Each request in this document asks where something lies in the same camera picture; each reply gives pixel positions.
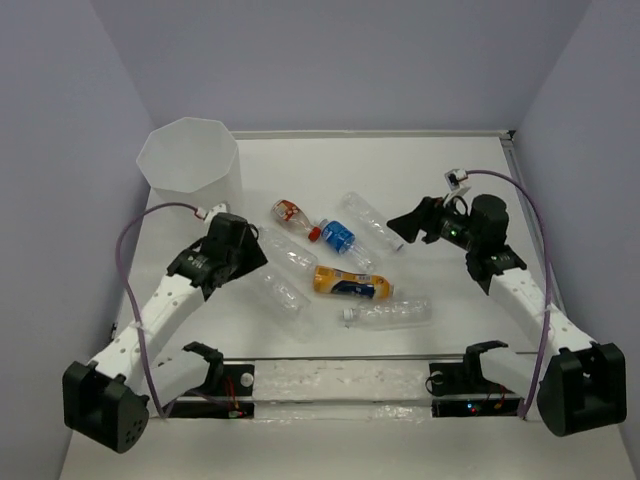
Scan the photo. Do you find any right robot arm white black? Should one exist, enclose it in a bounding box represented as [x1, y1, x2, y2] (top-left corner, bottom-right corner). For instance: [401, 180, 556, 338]
[387, 194, 627, 437]

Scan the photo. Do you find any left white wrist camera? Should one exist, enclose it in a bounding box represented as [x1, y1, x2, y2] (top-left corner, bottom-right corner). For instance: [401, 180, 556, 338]
[194, 202, 229, 223]

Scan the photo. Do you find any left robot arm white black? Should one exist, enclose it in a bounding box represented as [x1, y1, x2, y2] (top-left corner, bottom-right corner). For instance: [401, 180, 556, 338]
[62, 212, 267, 453]

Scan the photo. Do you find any white octagonal plastic bin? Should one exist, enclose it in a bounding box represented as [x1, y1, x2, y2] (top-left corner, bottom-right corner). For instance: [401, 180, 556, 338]
[136, 117, 244, 214]

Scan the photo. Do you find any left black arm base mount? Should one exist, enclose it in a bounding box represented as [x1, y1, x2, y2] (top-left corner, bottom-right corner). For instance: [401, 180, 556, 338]
[169, 363, 255, 420]

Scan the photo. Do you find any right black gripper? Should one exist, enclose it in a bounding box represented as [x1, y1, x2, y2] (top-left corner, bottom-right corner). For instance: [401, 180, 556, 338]
[385, 193, 480, 253]

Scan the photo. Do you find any blue label Pocari Sweat bottle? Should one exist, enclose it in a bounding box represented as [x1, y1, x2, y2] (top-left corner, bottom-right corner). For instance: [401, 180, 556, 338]
[319, 219, 379, 273]

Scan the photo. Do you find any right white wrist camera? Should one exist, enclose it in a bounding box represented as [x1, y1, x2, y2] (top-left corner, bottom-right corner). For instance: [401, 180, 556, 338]
[444, 169, 470, 196]

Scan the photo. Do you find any red label red cap bottle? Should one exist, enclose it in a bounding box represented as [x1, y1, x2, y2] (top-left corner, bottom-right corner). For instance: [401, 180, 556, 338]
[271, 199, 321, 243]

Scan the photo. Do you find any metal rail front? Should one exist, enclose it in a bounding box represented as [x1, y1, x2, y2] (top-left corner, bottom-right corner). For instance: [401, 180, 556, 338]
[224, 353, 464, 363]

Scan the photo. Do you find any clear bottle white cap front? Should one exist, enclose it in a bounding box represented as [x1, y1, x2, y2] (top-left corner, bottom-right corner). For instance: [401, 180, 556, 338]
[341, 298, 432, 331]

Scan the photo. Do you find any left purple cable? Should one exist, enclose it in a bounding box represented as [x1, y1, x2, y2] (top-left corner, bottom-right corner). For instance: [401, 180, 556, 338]
[115, 201, 201, 419]

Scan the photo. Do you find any orange label bottle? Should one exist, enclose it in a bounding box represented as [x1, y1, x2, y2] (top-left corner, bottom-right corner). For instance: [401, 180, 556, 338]
[313, 265, 394, 300]

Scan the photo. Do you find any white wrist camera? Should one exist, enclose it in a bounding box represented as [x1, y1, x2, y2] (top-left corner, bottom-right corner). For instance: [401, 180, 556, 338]
[194, 202, 229, 223]
[444, 169, 470, 196]

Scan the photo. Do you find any aluminium frame rail right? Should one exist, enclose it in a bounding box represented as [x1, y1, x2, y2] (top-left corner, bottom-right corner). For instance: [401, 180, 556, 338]
[499, 130, 586, 356]

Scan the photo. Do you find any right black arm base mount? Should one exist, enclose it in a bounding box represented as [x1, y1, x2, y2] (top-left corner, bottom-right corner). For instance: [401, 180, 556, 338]
[425, 362, 521, 418]

